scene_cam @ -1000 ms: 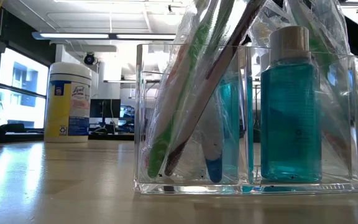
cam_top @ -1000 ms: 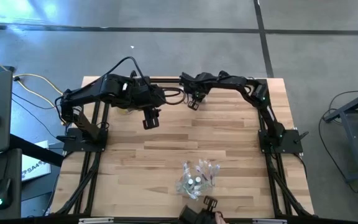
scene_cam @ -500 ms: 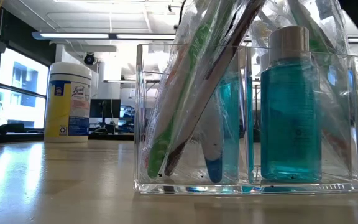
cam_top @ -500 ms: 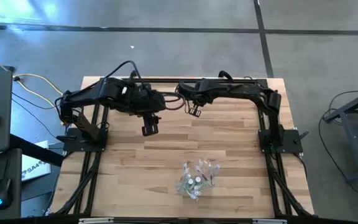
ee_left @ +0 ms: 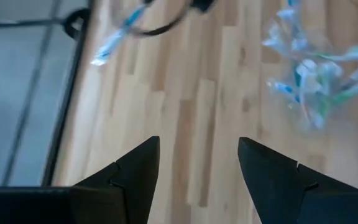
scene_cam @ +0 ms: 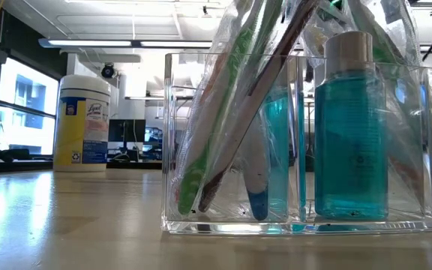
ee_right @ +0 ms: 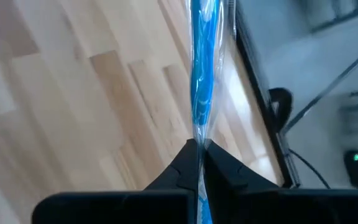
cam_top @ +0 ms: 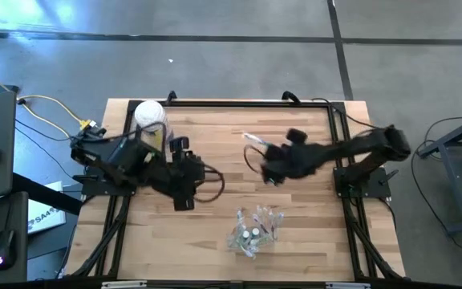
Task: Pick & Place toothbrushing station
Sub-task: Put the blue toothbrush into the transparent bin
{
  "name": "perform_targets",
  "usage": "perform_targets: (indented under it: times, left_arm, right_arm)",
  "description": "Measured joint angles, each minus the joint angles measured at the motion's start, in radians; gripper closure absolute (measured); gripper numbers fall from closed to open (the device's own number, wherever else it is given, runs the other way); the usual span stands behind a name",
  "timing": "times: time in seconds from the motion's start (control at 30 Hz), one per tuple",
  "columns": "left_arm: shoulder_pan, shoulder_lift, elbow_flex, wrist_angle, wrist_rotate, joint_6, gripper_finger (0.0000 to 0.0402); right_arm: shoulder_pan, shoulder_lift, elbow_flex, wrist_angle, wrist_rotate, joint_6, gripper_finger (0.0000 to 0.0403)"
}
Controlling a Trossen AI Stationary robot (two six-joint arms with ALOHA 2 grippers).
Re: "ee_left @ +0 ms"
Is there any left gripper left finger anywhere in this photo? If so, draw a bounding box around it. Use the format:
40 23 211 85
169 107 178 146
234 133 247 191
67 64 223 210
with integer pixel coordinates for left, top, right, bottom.
71 136 161 224

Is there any clear acrylic organizer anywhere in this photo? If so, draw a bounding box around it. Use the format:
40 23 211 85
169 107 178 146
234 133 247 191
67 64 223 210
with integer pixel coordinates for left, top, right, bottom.
261 0 358 133

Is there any green toothbrush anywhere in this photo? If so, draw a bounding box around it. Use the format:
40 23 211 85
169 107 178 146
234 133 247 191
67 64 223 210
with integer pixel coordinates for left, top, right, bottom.
314 45 358 63
318 79 358 118

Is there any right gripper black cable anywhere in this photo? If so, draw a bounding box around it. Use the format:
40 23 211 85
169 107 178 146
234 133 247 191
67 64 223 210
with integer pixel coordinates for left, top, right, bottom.
112 0 200 37

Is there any black frame strap loop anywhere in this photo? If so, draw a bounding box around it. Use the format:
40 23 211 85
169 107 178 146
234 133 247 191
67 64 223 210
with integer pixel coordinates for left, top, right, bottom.
62 7 92 41

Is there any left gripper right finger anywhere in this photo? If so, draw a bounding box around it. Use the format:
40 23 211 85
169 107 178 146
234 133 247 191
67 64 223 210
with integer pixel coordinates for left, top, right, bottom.
237 136 358 224

